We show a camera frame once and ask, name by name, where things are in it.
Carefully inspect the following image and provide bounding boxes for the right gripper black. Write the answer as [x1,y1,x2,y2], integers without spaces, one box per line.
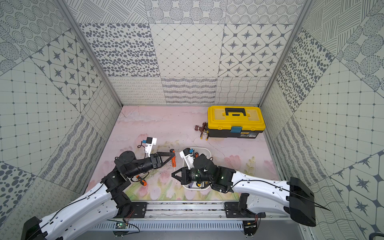
[171,165,213,185]

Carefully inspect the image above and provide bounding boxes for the small orange black screwdriver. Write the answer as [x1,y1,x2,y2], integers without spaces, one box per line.
[137,175,147,187]

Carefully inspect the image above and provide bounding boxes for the white plastic storage box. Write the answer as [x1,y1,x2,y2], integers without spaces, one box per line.
[183,147,212,191]

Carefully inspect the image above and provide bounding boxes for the medium orange black screwdriver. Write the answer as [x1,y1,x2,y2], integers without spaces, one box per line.
[170,149,177,171]

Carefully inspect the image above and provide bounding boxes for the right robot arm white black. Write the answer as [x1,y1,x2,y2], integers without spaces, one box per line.
[172,154,317,227]

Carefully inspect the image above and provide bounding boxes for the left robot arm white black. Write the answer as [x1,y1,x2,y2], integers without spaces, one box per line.
[21,150,175,240]

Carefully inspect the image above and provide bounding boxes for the left circuit board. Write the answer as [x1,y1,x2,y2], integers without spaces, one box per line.
[113,222,129,237]

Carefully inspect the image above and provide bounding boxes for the circuit board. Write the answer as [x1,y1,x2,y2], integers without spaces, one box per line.
[243,221,259,237]
[113,222,129,237]

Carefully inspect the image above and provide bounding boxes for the right circuit board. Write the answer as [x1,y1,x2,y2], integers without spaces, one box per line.
[243,221,259,237]

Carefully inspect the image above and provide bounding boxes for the yellow black toolbox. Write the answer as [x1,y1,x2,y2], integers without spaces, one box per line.
[207,106,266,139]

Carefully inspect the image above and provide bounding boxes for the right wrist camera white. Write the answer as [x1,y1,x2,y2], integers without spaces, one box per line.
[180,148,195,170]

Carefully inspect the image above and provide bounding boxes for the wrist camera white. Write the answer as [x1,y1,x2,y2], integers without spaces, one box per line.
[180,148,195,170]
[142,137,157,156]

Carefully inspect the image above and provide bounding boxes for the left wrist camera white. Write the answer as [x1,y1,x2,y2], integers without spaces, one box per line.
[142,137,157,156]

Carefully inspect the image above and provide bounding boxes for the aluminium rail frame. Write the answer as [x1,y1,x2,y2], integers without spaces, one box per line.
[89,199,301,222]

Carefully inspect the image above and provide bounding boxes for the yellow handled pliers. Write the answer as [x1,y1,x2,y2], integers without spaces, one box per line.
[198,122,209,141]

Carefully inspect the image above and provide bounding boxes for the white slotted cable duct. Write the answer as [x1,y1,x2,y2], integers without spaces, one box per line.
[91,221,243,232]

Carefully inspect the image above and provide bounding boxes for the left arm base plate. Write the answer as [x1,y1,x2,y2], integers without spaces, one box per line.
[126,202,148,219]

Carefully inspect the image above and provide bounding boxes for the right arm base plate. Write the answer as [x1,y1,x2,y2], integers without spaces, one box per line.
[224,202,266,219]

